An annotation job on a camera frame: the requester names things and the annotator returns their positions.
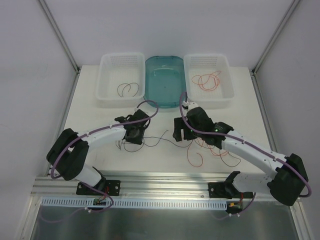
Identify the aluminium frame post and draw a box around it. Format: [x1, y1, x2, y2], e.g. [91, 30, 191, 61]
[37, 0, 81, 73]
[251, 0, 302, 75]

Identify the teal transparent plastic bin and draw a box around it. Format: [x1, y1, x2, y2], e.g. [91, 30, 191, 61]
[143, 55, 186, 109]

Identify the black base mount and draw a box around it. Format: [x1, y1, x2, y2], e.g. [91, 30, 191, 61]
[76, 180, 121, 197]
[207, 182, 254, 199]

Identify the white perforated basket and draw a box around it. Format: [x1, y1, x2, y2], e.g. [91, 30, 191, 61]
[183, 53, 235, 110]
[95, 52, 146, 108]

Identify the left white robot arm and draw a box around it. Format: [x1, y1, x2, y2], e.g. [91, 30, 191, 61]
[46, 109, 151, 195]

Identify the brown thin wire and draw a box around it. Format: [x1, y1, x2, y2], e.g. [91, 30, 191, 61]
[116, 82, 141, 97]

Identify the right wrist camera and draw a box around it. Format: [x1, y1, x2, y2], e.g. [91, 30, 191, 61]
[182, 101, 199, 111]

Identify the white slotted cable duct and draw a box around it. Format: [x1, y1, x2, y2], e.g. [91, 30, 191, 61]
[41, 197, 227, 211]

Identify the left white perforated basket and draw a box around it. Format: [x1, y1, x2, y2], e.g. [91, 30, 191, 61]
[95, 52, 146, 108]

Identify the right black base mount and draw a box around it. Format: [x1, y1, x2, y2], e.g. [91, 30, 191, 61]
[207, 182, 254, 199]

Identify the orange wire bundle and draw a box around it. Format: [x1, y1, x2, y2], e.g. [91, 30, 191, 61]
[116, 129, 242, 169]

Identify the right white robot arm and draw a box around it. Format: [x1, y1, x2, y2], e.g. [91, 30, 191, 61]
[173, 101, 312, 206]

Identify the right aluminium frame post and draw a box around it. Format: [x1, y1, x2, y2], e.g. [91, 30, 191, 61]
[251, 0, 302, 75]

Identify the aluminium mounting rail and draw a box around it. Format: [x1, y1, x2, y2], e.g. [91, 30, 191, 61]
[32, 170, 276, 201]

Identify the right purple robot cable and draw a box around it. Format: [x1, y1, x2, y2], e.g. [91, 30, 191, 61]
[179, 91, 313, 198]

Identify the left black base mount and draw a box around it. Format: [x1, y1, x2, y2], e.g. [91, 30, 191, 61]
[76, 180, 121, 197]

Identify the right white perforated basket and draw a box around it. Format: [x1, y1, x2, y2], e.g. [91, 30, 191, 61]
[183, 53, 235, 110]

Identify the left aluminium frame post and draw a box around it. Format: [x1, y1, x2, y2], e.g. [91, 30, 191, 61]
[37, 0, 81, 73]

